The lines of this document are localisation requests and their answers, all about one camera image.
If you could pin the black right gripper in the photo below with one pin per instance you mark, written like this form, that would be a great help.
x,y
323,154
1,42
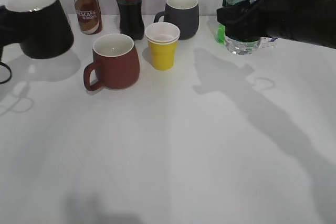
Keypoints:
x,y
308,21

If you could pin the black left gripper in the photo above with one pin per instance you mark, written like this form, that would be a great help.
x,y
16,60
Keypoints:
x,y
12,27

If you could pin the black ceramic mug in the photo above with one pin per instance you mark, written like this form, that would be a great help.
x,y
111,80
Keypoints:
x,y
47,30

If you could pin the red ceramic mug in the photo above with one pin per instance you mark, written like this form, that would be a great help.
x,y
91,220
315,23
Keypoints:
x,y
115,63

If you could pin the dark grey ceramic mug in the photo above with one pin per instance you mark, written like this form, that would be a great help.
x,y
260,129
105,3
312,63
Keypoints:
x,y
182,13

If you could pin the Nescafe coffee bottle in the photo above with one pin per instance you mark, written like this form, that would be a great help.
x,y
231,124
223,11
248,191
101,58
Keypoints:
x,y
89,16

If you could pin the cola bottle red label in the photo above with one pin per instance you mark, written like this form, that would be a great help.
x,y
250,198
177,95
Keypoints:
x,y
131,21

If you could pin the yellow paper cup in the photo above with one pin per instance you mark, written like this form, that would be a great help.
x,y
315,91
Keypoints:
x,y
162,39

